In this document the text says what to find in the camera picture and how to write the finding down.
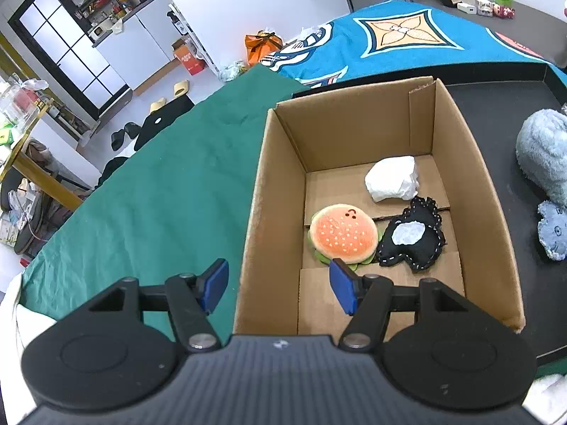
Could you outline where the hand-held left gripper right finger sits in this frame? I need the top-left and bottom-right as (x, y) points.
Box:
(330, 258), (472, 351)

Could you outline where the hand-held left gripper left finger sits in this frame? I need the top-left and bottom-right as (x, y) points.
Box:
(86, 258), (230, 351)

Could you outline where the hamburger plush toy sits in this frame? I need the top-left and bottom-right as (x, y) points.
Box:
(309, 204), (378, 272)

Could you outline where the black heart-shaped fabric pouch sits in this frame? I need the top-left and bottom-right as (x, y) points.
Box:
(378, 196), (447, 274)

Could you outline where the white tissue wad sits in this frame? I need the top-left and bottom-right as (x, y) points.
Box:
(365, 156), (419, 203)

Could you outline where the brown cardboard box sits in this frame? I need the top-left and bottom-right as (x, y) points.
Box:
(232, 76), (526, 336)

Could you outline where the light blue star plush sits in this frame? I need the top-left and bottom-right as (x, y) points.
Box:
(537, 200), (567, 261)

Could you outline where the black shallow tray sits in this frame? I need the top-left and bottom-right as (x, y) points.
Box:
(291, 63), (567, 366)

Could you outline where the grey-blue fuzzy plush toy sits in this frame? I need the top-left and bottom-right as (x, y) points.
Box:
(516, 108), (567, 206)

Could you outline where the green blanket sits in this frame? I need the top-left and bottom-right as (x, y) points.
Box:
(20, 63), (306, 341)

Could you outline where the black clothes pile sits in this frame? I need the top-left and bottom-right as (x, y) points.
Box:
(97, 156), (138, 187)

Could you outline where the black dotted cube stool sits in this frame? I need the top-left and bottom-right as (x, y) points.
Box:
(133, 96), (196, 151)

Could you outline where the yellow-legged table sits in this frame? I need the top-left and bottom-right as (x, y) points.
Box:
(0, 97), (85, 213)

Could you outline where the white bed sheet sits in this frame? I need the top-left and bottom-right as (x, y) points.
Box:
(0, 274), (60, 425)

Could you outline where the clear bag with greens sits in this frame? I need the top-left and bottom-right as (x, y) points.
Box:
(219, 59), (249, 83)

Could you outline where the orange cardboard box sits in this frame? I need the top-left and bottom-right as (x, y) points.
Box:
(172, 38), (208, 76)

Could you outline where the white trolley rack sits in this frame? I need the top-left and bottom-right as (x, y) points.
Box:
(167, 4), (220, 76)

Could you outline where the orange bag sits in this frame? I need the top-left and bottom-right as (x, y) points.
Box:
(245, 30), (283, 68)

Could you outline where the white kitchen cabinet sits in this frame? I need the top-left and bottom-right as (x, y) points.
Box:
(91, 0), (209, 94)

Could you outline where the glass jar with red label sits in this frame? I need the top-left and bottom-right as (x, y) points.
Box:
(0, 77), (49, 129)

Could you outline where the blue patterned blanket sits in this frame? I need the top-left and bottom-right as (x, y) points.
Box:
(261, 0), (567, 89)

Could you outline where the black-framed glass door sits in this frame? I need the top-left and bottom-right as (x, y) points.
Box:
(8, 0), (134, 120)

